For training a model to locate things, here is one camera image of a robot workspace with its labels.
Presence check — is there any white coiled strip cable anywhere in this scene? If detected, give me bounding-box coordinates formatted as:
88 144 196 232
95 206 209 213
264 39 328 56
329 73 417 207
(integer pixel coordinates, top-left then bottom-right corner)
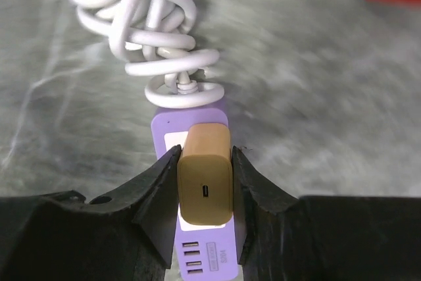
67 0 226 109

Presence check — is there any orange plug adapter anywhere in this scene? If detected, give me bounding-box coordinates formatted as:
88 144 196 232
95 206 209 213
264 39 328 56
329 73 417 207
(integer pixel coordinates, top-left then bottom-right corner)
177 123 234 226

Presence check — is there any purple power strip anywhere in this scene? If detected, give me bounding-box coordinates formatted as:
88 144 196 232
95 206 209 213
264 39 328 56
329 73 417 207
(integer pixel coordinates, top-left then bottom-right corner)
151 100 239 280

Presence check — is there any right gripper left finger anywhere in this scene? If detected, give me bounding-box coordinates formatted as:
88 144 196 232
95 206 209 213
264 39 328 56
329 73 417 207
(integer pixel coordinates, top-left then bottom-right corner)
1 146 181 280

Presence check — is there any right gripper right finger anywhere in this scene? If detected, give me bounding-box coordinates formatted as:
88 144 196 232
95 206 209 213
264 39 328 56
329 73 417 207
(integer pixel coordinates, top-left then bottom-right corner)
232 148 420 280

